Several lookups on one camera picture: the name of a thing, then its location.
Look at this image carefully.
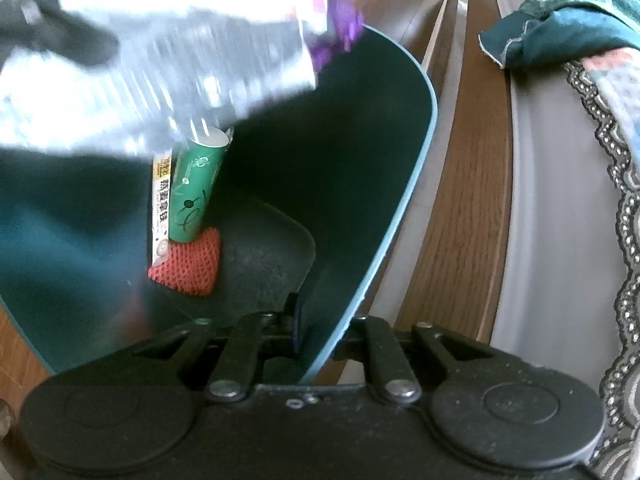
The teal plaid blanket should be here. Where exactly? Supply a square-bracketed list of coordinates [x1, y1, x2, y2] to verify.
[478, 0, 640, 69]

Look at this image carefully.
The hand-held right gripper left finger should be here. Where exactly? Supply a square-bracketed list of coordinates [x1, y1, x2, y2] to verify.
[132, 292, 302, 403]

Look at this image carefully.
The white bedspread with lace trim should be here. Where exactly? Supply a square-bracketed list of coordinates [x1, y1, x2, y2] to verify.
[497, 0, 640, 480]

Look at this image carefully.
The wooden bed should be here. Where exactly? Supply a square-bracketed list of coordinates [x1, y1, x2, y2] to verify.
[320, 0, 640, 480]

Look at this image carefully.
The white sachet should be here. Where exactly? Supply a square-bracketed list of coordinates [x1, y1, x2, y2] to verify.
[150, 152, 176, 268]

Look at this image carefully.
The green tube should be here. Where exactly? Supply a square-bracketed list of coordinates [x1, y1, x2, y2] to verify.
[167, 127, 236, 246]

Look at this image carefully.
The purple white snack packet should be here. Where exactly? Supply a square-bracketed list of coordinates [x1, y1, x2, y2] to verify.
[0, 0, 366, 156]

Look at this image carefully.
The orange foam fruit net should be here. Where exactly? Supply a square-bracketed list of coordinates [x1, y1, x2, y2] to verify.
[147, 226, 223, 299]

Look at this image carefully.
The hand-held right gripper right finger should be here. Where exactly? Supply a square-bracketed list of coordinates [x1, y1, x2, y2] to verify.
[334, 314, 501, 405]

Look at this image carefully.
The dark teal bin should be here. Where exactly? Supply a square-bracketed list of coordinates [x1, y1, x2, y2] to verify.
[0, 22, 439, 386]

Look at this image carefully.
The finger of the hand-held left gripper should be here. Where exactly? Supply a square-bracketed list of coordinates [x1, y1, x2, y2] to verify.
[0, 0, 121, 68]

